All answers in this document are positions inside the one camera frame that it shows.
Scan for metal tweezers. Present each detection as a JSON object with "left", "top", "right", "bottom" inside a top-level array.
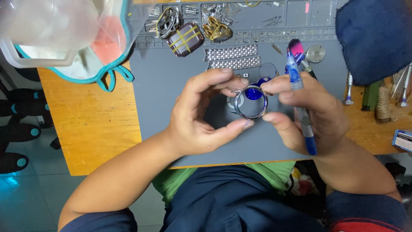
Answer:
[{"left": 388, "top": 66, "right": 408, "bottom": 100}]

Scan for group of silver spring bars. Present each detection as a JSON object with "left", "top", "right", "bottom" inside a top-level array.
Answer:
[{"left": 145, "top": 5, "right": 162, "bottom": 33}]

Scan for silver watch bracelet strip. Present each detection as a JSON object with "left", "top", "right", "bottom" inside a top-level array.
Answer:
[
  {"left": 203, "top": 44, "right": 259, "bottom": 62},
  {"left": 206, "top": 56, "right": 262, "bottom": 71}
]

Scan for pile of silver pins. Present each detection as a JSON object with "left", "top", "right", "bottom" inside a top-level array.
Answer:
[{"left": 201, "top": 3, "right": 239, "bottom": 27}]

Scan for silver precision screwdriver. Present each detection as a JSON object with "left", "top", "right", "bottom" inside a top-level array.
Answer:
[
  {"left": 399, "top": 63, "right": 412, "bottom": 108},
  {"left": 342, "top": 70, "right": 355, "bottom": 106}
]

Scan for blue and white box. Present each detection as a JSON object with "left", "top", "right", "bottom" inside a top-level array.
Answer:
[{"left": 391, "top": 129, "right": 412, "bottom": 153}]

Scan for colourful bag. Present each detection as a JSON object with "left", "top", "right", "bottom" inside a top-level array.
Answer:
[{"left": 286, "top": 167, "right": 323, "bottom": 196}]

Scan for black chair base teal wheels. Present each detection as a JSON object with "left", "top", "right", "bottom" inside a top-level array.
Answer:
[{"left": 0, "top": 64, "right": 62, "bottom": 175}]

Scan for blue round watch dial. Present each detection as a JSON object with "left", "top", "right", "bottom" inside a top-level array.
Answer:
[{"left": 245, "top": 83, "right": 268, "bottom": 101}]

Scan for gold watch bracelet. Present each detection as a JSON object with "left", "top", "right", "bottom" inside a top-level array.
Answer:
[{"left": 202, "top": 16, "right": 233, "bottom": 43}]

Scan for grey silicone work mat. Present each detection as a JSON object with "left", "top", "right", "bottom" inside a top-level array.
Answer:
[{"left": 129, "top": 0, "right": 350, "bottom": 167}]

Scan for clear bag with teal trim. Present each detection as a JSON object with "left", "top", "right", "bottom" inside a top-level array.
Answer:
[{"left": 14, "top": 0, "right": 156, "bottom": 93}]

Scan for navy blue cloth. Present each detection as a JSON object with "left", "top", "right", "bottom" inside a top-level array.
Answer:
[{"left": 335, "top": 0, "right": 412, "bottom": 86}]

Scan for blue cleaning pen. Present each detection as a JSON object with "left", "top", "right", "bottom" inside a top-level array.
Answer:
[{"left": 286, "top": 48, "right": 318, "bottom": 156}]

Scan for person's right hand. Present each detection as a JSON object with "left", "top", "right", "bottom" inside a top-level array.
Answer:
[{"left": 259, "top": 75, "right": 351, "bottom": 157}]

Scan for green shirt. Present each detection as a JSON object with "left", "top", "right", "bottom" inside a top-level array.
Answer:
[{"left": 151, "top": 161, "right": 296, "bottom": 207}]

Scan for brown box with yellow bands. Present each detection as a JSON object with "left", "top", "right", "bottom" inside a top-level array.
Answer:
[{"left": 166, "top": 22, "right": 204, "bottom": 58}]

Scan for spool of brown twine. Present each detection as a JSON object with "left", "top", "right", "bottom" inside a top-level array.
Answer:
[{"left": 375, "top": 86, "right": 395, "bottom": 125}]

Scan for white ring gasket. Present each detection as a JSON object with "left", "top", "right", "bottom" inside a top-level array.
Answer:
[{"left": 226, "top": 96, "right": 244, "bottom": 110}]

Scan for silver watch with yellow band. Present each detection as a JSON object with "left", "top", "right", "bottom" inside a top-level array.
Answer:
[{"left": 156, "top": 6, "right": 181, "bottom": 39}]

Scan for round silver case back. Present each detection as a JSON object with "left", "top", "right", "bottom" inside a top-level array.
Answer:
[{"left": 305, "top": 44, "right": 326, "bottom": 64}]

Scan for navy blue jacket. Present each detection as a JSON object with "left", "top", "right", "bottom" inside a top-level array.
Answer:
[{"left": 59, "top": 166, "right": 410, "bottom": 232}]

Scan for round clear watch crystal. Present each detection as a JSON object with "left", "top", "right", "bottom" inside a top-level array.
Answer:
[{"left": 259, "top": 62, "right": 278, "bottom": 80}]

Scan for person's left hand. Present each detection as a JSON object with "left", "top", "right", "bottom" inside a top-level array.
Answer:
[{"left": 170, "top": 68, "right": 255, "bottom": 157}]

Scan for pink bristle brush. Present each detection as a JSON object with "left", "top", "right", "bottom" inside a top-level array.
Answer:
[{"left": 287, "top": 38, "right": 318, "bottom": 80}]

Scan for clear plastic container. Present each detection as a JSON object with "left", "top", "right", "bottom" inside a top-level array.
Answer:
[{"left": 0, "top": 0, "right": 101, "bottom": 69}]

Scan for silver round watch case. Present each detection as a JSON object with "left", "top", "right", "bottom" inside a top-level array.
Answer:
[{"left": 231, "top": 85, "right": 269, "bottom": 120}]

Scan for group of thin metal bits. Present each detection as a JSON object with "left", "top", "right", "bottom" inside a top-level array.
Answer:
[{"left": 261, "top": 15, "right": 282, "bottom": 28}]

